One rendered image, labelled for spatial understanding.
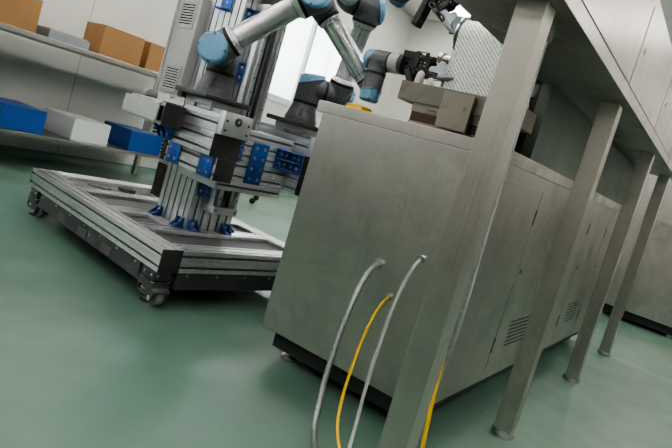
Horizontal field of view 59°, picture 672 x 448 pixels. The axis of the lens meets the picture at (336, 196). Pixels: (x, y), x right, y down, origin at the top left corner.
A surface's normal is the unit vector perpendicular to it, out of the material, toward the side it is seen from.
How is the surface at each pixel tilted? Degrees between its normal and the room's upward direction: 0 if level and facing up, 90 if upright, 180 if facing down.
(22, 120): 90
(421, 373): 90
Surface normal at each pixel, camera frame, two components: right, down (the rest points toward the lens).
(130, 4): 0.79, 0.28
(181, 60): -0.65, -0.12
